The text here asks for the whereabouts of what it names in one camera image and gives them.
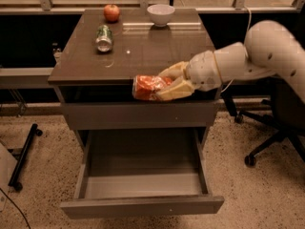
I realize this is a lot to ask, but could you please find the black wheeled stand leg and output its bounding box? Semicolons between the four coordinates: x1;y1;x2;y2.
8;123;43;192

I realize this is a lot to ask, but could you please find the grey drawer cabinet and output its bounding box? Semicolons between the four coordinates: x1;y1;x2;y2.
49;9;220;146

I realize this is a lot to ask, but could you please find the red apple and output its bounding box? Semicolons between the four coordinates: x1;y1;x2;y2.
103;4;120;23

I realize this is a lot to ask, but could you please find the red coke can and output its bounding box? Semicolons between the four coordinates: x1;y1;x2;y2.
132;74;173;101

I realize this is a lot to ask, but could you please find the green soda can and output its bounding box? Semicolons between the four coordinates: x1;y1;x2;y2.
95;25;113;52

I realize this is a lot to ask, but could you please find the white bowl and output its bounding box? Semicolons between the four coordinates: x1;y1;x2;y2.
147;4;175;27

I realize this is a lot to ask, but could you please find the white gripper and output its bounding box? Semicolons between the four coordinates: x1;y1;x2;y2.
156;51;222;101

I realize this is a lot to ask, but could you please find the open grey middle drawer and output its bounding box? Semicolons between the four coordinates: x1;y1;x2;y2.
61;128;224;219

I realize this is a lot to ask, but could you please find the black floor cable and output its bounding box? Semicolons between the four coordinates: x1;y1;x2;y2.
0;185;32;229

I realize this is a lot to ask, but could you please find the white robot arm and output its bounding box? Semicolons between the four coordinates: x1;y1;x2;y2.
156;20;305;102

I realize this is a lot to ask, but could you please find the closed grey top drawer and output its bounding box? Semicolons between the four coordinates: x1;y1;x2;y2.
61;101;217;130

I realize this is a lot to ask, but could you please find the metal window railing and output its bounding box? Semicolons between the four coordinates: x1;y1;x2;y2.
0;0;305;16

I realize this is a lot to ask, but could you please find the black office chair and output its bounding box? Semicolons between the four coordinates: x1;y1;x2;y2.
221;16;305;168

